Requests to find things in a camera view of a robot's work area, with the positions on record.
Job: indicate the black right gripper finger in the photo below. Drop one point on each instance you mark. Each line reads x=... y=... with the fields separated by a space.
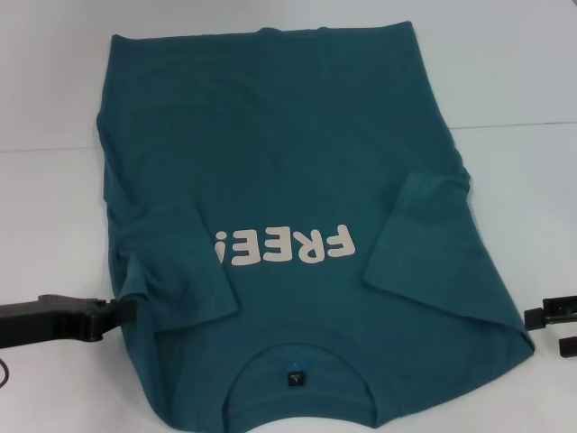
x=552 y=313
x=568 y=346

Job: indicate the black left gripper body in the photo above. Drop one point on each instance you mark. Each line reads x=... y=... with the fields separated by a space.
x=40 y=322

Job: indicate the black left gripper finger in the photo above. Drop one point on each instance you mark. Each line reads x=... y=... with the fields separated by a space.
x=115 y=313

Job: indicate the teal t-shirt with FREE print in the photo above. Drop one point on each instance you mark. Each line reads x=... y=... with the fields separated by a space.
x=293 y=135

